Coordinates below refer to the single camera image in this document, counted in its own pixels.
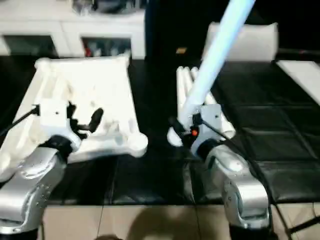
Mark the white plastic table top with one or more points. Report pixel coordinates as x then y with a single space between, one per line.
100 82

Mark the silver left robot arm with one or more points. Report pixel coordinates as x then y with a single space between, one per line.
32 180

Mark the red packet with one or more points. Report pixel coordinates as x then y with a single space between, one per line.
87 52

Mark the white sideboard cabinet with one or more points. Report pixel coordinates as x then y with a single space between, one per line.
67 30

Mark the black table mat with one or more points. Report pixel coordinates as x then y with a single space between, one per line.
287 125

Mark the black cabinet with gold label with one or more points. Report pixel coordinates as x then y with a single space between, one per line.
165 30

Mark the black bundle in plastic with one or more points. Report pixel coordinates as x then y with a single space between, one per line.
82 5

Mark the grey round bag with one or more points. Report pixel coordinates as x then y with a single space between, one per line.
115 5

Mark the white flat board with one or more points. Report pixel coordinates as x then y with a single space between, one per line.
300 72

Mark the black stand leg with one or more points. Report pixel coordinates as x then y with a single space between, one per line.
307 224

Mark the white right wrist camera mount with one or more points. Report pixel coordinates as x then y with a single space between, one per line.
211 117

